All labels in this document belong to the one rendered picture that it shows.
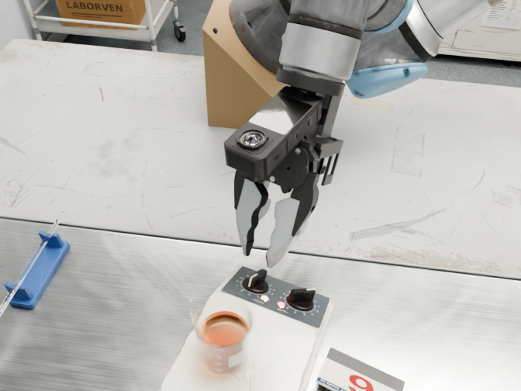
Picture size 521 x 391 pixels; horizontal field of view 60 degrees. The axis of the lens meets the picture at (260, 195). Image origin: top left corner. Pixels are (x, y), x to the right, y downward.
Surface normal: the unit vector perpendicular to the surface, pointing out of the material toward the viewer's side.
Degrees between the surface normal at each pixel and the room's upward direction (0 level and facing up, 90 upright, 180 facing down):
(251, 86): 90
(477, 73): 0
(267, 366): 0
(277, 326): 0
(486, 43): 90
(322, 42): 60
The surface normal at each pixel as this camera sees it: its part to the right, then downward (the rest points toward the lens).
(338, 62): 0.48, 0.39
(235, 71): -0.11, 0.73
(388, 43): -0.40, 0.44
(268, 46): 0.11, 0.58
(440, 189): 0.04, -0.68
